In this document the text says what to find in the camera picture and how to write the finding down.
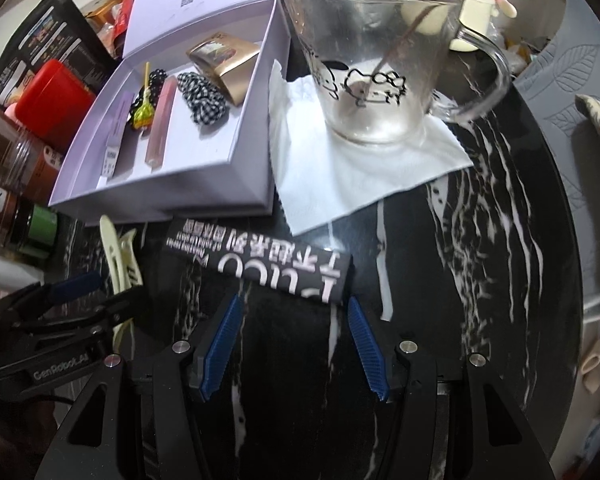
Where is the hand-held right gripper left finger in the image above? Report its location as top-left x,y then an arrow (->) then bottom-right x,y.
34,294 -> 244,480

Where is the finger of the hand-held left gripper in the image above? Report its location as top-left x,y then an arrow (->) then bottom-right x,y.
0,272 -> 102,331
15,287 -> 146,337

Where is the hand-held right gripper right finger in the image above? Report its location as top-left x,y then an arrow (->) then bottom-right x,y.
346,297 -> 556,480

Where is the cream hair clip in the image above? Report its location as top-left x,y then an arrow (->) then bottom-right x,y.
99,214 -> 145,346

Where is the black printed packet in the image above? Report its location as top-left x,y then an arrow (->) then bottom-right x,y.
164,217 -> 355,306

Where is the white gift box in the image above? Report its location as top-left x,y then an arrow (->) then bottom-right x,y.
48,0 -> 291,223

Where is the lavender slim box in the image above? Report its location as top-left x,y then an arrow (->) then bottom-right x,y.
97,91 -> 136,190

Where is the pink tube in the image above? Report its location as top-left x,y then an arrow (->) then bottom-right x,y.
144,75 -> 181,167

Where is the yellow-green lollipop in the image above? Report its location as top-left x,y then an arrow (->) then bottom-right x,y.
130,62 -> 156,131

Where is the black polka-dot scrunchie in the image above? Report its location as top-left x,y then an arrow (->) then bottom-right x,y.
130,71 -> 168,111

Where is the black white checkered scrunchie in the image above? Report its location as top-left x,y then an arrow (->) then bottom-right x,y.
176,71 -> 229,126

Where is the gold chocolate box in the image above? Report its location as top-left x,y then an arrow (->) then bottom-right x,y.
187,32 -> 262,107

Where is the green-lid jar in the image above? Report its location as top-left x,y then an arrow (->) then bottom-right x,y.
7,200 -> 59,261

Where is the clear orange-label jar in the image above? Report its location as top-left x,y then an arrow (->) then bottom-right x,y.
2,130 -> 63,206

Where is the white napkin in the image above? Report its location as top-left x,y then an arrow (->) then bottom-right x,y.
267,59 -> 475,237

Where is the red canister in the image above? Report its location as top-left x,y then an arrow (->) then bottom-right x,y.
17,58 -> 97,153

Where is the printed glass mug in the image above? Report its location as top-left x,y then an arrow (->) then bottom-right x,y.
276,0 -> 512,145

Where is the black snack bag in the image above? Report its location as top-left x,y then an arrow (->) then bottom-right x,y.
0,0 -> 118,106

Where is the red snack packet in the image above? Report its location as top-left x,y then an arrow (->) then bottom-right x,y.
112,0 -> 136,56

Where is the grey leaf-pattern cushion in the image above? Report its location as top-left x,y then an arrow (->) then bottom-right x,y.
510,0 -> 600,311

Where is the copper stirrer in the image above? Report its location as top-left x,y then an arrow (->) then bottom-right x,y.
357,0 -> 481,106

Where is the cream kettle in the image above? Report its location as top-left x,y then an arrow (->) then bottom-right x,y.
450,0 -> 496,53

